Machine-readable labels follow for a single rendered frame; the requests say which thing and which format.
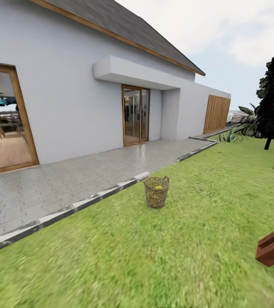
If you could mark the wicker basket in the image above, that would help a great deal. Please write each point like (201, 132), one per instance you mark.
(159, 191)

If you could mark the door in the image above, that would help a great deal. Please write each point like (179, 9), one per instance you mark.
(135, 109)
(17, 148)

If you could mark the car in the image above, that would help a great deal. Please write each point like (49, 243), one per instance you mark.
(229, 117)

